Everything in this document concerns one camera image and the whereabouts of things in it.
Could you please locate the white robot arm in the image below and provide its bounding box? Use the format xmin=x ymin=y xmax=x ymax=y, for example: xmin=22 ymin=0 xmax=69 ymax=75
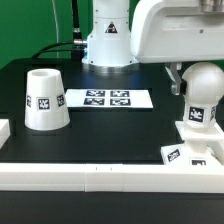
xmin=82 ymin=0 xmax=224 ymax=95

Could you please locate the white front fence bar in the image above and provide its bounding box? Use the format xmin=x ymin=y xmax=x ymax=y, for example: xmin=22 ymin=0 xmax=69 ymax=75
xmin=0 ymin=163 xmax=224 ymax=193

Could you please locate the white marker tag sheet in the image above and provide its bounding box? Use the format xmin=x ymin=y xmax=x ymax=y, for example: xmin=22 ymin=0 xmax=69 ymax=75
xmin=65 ymin=89 xmax=153 ymax=109

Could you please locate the black cable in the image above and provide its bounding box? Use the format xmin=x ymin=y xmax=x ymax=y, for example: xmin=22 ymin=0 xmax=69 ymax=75
xmin=31 ymin=0 xmax=88 ymax=59

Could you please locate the white lamp shade cone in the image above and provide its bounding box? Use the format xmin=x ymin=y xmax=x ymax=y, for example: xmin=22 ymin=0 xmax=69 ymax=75
xmin=25 ymin=68 xmax=70 ymax=131

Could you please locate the white lamp base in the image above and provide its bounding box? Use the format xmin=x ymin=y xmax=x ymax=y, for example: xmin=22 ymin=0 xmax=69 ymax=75
xmin=161 ymin=121 xmax=224 ymax=167

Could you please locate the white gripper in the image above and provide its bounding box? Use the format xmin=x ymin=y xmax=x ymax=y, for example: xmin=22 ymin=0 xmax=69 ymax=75
xmin=130 ymin=0 xmax=224 ymax=95

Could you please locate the white lamp bulb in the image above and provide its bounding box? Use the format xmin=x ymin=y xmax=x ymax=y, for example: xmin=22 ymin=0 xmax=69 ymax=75
xmin=182 ymin=62 xmax=224 ymax=130

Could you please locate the white left fence block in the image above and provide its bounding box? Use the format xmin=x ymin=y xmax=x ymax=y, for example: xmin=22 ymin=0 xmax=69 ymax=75
xmin=0 ymin=119 xmax=10 ymax=149

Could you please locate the grey thin cable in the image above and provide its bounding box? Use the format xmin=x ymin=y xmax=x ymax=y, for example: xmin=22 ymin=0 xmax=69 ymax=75
xmin=51 ymin=0 xmax=62 ymax=59

